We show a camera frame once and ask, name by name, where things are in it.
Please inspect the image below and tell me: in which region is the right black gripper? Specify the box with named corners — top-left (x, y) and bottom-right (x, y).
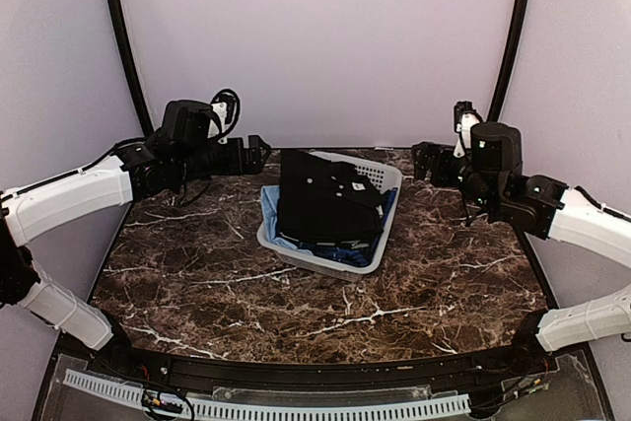
top-left (412, 140), bottom-right (498, 215)

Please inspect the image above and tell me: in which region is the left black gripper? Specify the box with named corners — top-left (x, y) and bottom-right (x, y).
top-left (176, 134), bottom-right (271, 184)

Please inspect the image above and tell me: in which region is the grey plastic laundry basket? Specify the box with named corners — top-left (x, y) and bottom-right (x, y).
top-left (257, 151), bottom-right (402, 282)

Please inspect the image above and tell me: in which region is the black long sleeve shirt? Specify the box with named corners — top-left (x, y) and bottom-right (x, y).
top-left (276, 150), bottom-right (386, 246)

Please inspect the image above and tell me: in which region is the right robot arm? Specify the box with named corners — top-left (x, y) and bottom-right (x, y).
top-left (411, 122), bottom-right (630, 376)

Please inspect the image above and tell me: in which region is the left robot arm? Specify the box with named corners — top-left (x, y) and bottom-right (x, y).
top-left (1, 89), bottom-right (271, 378)

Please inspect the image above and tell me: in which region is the light blue shirt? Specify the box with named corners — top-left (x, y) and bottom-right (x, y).
top-left (260, 185), bottom-right (298, 250)

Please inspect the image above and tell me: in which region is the dark blue shirt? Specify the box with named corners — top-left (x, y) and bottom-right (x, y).
top-left (296, 187), bottom-right (398, 268)

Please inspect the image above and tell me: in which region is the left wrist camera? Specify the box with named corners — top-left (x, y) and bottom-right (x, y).
top-left (208, 89), bottom-right (242, 145)

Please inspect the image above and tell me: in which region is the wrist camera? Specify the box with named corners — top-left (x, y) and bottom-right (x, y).
top-left (454, 101), bottom-right (483, 159)
top-left (208, 89), bottom-right (242, 145)

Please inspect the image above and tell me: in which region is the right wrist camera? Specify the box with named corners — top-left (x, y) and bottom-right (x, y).
top-left (454, 101), bottom-right (483, 159)

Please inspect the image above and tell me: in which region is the black front rail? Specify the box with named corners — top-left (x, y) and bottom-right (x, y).
top-left (58, 329), bottom-right (588, 395)

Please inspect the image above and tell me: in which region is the right black frame post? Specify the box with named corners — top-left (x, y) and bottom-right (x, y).
top-left (487, 0), bottom-right (528, 121)

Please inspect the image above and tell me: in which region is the white slotted cable duct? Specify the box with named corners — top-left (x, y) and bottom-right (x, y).
top-left (62, 369), bottom-right (471, 420)

